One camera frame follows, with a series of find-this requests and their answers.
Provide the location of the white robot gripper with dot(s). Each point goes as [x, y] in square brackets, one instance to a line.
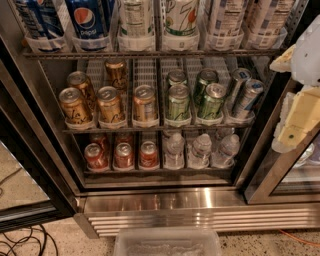
[307, 58]

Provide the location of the silver redbull can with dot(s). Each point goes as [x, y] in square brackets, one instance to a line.
[246, 98]
[238, 78]

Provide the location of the right white blue can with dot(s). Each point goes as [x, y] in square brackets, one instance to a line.
[267, 17]

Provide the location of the white blue can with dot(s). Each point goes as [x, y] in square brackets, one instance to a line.
[225, 16]
[267, 17]

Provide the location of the front dark green can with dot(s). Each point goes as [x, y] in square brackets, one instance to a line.
[212, 101]

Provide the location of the dark green can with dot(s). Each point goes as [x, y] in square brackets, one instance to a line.
[212, 101]
[203, 79]

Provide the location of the rear dark green can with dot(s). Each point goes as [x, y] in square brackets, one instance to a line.
[203, 79]

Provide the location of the left white blue can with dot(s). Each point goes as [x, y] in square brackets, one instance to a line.
[225, 16]

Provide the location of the front light green can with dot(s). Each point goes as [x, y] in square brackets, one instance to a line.
[178, 103]

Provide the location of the light green can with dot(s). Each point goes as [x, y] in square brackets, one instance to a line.
[178, 103]
[176, 77]

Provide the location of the rear light green can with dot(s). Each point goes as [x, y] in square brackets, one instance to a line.
[176, 77]

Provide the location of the white 7up can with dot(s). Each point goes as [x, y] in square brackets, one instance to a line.
[181, 17]

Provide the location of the column gold can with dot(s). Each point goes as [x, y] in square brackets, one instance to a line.
[145, 103]
[110, 105]

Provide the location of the front right red can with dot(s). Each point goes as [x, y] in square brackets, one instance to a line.
[148, 154]

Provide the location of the red can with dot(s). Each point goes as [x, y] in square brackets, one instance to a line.
[148, 154]
[124, 138]
[101, 139]
[124, 155]
[95, 156]

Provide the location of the white green soda can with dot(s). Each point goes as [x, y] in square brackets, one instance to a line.
[135, 18]

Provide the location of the rear middle red can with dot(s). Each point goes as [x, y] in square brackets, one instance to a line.
[124, 138]

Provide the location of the rear brown gold can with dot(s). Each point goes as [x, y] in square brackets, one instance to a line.
[117, 73]

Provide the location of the front middle red can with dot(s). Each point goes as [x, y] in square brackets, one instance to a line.
[124, 155]

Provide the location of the rear left red can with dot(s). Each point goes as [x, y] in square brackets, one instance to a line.
[101, 139]

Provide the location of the front left red can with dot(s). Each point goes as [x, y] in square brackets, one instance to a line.
[95, 156]

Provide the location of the rear left gold can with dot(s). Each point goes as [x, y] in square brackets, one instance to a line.
[81, 81]

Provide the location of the blue pepsi logo can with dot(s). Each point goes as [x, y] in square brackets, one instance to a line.
[88, 18]

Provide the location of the front left gold can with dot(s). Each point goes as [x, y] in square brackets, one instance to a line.
[74, 106]

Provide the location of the left blue pepsi can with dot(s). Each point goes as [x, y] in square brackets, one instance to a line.
[40, 18]

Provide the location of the open glass fridge door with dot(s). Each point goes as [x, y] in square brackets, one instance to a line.
[28, 196]

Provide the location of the right water bottle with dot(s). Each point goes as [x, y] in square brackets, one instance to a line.
[228, 148]

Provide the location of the water bottle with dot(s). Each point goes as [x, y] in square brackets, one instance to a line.
[174, 152]
[228, 148]
[199, 152]

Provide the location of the middle water bottle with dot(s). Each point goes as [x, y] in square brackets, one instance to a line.
[199, 152]

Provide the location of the left water bottle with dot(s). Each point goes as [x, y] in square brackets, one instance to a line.
[174, 152]

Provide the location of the clear plastic bin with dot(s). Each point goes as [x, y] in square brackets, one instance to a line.
[183, 241]

